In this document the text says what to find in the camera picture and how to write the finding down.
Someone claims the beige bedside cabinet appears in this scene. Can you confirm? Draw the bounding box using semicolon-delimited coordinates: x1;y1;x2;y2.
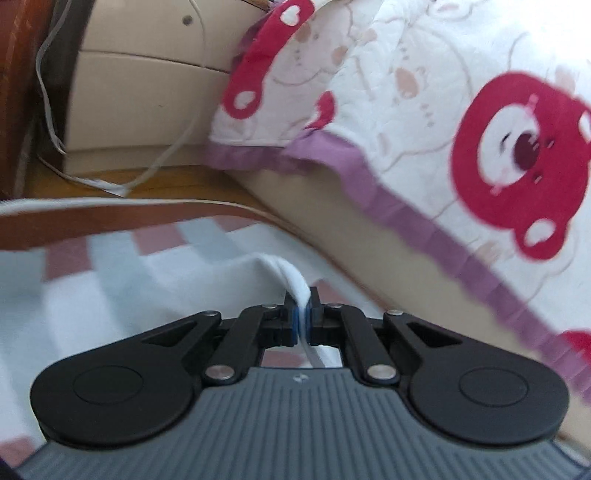
65;0;273;155

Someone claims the reddish brown wooden furniture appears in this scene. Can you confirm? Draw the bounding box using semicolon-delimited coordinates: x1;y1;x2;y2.
0;0;88;200

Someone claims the white long sleeve shirt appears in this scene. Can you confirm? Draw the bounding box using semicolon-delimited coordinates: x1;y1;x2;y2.
0;254;345;462

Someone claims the white cable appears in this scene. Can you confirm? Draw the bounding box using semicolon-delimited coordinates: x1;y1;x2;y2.
37;0;209;197
35;0;75;155

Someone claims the red bear print pillow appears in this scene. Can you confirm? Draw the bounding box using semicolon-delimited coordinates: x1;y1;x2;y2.
205;0;591;409

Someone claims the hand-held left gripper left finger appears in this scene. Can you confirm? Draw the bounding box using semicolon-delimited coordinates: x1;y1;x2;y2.
141;295;301;386

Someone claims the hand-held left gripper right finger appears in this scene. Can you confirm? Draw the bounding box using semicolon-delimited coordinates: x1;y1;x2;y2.
309;286;462;387

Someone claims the checked dog print bed sheet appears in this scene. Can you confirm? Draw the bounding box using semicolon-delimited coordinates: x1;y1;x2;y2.
0;198;382;467

